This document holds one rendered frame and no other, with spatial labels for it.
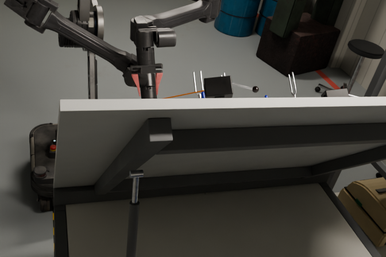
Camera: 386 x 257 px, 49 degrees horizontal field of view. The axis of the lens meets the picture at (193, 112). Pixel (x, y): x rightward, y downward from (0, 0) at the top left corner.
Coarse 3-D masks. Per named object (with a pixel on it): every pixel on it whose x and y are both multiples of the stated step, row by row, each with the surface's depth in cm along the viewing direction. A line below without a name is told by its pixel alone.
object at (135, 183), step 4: (132, 172) 90; (136, 172) 90; (140, 172) 90; (132, 176) 89; (136, 176) 90; (140, 176) 90; (136, 180) 90; (136, 184) 91; (136, 188) 91; (132, 192) 92; (136, 192) 92; (132, 196) 92; (136, 196) 92; (132, 200) 92; (136, 200) 92
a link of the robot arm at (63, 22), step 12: (48, 0) 139; (48, 24) 141; (60, 24) 142; (72, 24) 145; (72, 36) 144; (84, 36) 145; (96, 48) 148; (108, 48) 149; (108, 60) 151; (120, 60) 151; (132, 60) 152
